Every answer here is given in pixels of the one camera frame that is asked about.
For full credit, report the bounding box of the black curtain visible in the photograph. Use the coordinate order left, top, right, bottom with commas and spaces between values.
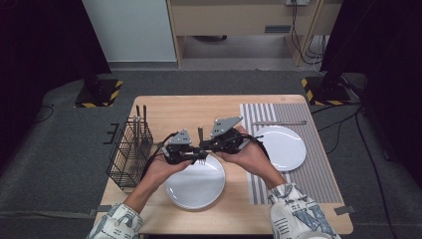
319, 0, 422, 188
0, 0, 112, 173

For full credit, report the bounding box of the light wooden cabinet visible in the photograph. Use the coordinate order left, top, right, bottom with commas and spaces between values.
165, 0, 344, 69

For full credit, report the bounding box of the steel fork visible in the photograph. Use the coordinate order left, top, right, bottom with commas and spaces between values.
196, 125, 207, 166

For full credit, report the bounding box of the left hand-held gripper cable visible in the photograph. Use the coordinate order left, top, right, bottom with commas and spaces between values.
140, 130, 180, 182

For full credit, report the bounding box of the black wire cutlery basket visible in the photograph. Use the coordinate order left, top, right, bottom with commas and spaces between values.
103, 116, 154, 192

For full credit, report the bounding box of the dark cutlery piece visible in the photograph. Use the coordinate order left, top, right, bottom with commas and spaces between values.
134, 105, 141, 147
142, 104, 148, 147

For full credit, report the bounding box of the right hand-held gripper cable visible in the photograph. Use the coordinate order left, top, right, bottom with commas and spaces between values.
228, 132, 271, 161

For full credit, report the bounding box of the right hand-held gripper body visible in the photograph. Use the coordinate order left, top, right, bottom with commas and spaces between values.
209, 115, 248, 155

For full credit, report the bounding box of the grey cabinet handle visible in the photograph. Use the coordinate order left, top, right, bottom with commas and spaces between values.
264, 25, 293, 34

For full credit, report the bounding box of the white panel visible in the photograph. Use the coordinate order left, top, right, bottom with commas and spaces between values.
82, 0, 177, 63

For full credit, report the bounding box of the looped black floor cable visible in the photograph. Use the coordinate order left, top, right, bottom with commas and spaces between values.
317, 113, 359, 155

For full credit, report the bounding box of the hand-held gripper cable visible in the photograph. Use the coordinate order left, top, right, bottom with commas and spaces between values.
228, 132, 271, 161
140, 130, 180, 182

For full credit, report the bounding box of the white plate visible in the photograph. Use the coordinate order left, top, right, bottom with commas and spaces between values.
164, 152, 227, 210
253, 124, 308, 173

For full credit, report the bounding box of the person's right hand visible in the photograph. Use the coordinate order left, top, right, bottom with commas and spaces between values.
216, 126, 281, 189

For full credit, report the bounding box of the person's left hand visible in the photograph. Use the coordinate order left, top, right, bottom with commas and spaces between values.
138, 154, 194, 197

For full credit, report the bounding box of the black stand base yellow striped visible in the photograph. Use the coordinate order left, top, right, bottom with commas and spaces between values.
74, 79, 123, 109
301, 76, 352, 107

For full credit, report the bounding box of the long black floor cable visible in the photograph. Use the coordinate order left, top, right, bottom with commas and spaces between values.
353, 106, 399, 239

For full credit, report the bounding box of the grey white striped placemat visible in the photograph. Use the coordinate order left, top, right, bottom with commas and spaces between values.
239, 103, 343, 205

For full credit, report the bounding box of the grey tape strip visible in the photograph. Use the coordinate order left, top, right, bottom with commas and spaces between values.
89, 204, 112, 217
333, 205, 356, 216

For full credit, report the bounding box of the bundle of black cables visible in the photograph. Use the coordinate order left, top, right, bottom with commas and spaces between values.
290, 0, 329, 67

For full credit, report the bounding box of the steel table knife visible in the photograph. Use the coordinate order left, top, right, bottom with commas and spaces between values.
251, 119, 309, 126

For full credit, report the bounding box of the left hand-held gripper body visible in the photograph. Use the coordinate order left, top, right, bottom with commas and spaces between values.
160, 127, 193, 165

